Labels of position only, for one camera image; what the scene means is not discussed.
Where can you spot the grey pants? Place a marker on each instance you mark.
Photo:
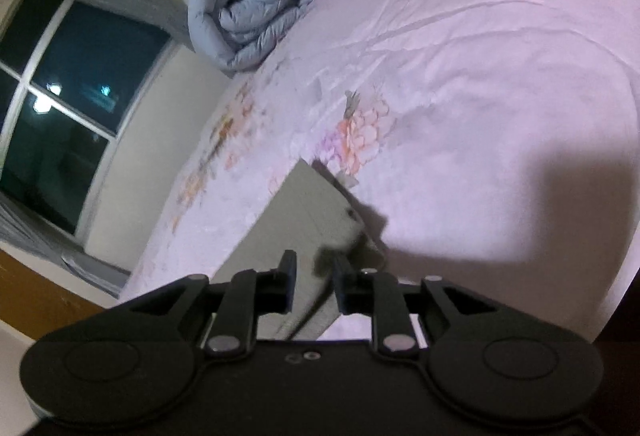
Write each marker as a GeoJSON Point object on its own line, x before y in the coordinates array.
{"type": "Point", "coordinates": [305, 241]}

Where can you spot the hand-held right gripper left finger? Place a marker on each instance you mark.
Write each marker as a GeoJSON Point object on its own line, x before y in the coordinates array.
{"type": "Point", "coordinates": [287, 283]}

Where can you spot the pink floral bed sheet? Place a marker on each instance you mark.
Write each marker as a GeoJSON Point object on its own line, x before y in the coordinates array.
{"type": "Point", "coordinates": [450, 91]}

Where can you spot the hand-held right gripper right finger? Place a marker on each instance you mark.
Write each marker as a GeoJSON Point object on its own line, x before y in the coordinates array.
{"type": "Point", "coordinates": [340, 283]}

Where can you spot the light blue rolled quilt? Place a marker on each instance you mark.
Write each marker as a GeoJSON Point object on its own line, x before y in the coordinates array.
{"type": "Point", "coordinates": [250, 6]}

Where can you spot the window with white frame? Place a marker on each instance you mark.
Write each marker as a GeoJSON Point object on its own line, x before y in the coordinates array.
{"type": "Point", "coordinates": [65, 111]}

